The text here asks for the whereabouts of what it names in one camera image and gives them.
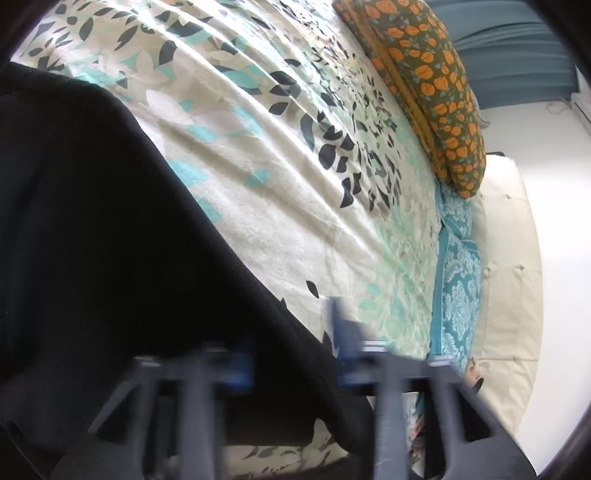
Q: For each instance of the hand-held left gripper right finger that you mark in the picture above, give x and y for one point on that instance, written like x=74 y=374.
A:
x=346 y=341

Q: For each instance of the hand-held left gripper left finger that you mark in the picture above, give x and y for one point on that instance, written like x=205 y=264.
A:
x=240 y=364

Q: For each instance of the black pants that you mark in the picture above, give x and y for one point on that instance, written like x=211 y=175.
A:
x=92 y=230

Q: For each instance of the large teal patterned pillow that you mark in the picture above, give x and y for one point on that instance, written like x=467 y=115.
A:
x=457 y=295

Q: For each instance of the small teal patterned pillow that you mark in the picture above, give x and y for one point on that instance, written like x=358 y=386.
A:
x=455 y=207

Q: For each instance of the cream padded headboard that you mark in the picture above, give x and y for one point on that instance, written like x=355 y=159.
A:
x=508 y=277

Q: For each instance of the floral leaf print bedspread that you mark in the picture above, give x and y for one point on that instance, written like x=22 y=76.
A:
x=277 y=138

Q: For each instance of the orange floral print pillow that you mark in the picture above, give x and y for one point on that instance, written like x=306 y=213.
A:
x=429 y=69

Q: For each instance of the teal curtain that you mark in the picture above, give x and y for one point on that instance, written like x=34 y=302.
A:
x=508 y=46

